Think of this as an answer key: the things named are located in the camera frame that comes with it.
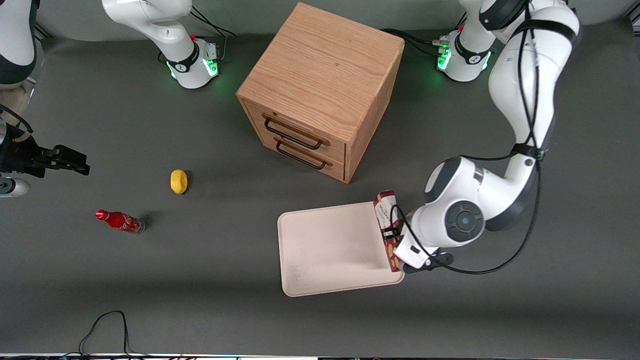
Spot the black metal drawer handle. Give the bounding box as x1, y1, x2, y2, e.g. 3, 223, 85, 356
274, 137, 333, 171
262, 114, 331, 151

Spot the thin black cable loop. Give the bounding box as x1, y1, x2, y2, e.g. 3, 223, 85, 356
64, 310, 147, 359

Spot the red tartan cookie box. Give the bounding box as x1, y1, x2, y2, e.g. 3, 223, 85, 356
373, 189, 405, 274

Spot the yellow lemon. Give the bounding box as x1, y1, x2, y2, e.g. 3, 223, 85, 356
170, 169, 189, 195

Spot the wooden drawer cabinet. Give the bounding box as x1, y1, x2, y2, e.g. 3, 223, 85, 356
236, 2, 405, 184

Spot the short black wrist cable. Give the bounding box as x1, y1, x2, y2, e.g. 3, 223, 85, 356
0, 104, 34, 134

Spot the wooden drawer front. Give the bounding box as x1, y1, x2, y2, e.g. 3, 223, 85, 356
244, 101, 347, 164
254, 130, 346, 182

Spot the black base power cable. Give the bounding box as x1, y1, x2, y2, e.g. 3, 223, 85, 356
381, 28, 443, 57
189, 4, 237, 63

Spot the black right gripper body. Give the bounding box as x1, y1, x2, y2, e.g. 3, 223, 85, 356
0, 131, 55, 179

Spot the red cola bottle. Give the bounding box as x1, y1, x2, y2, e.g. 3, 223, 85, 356
95, 209, 146, 235

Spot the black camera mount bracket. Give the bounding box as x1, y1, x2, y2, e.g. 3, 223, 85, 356
401, 252, 455, 275

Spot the long black arm cable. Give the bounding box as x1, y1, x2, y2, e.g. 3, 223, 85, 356
435, 0, 546, 276

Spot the white plastic tray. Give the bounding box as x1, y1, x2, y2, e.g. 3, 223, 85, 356
277, 201, 406, 298

